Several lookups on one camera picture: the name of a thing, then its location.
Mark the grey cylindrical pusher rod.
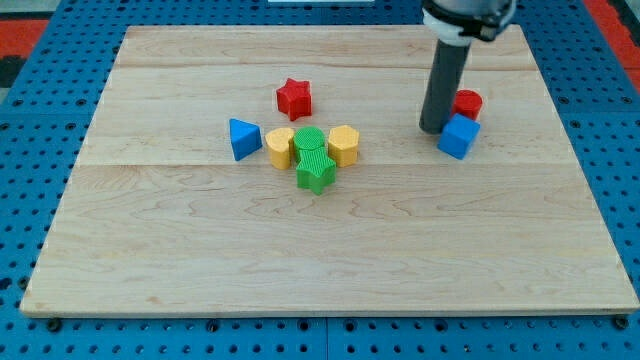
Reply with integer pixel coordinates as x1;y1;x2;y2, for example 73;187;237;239
419;40;470;135

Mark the robot wrist with white ring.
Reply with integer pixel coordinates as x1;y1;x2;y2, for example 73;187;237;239
421;0;516;47

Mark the blue cube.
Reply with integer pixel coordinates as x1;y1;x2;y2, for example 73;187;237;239
437;113;481;160

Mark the wooden board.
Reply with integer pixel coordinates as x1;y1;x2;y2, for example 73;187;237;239
21;25;639;318

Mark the red cylinder block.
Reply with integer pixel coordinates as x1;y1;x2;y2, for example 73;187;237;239
451;89;484;120

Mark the yellow hexagon block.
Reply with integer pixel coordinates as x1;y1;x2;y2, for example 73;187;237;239
328;125;359;167

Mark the green cylinder block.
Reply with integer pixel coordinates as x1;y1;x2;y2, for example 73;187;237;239
293;126;326;163

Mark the red star block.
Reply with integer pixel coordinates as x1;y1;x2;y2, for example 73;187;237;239
276;78;312;121

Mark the green star block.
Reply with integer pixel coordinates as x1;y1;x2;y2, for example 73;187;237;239
296;148;337;195

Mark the yellow heart block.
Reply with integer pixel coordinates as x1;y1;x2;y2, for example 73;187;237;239
265;127;295;170

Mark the blue triangle block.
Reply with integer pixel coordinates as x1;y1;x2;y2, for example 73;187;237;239
229;118;262;161

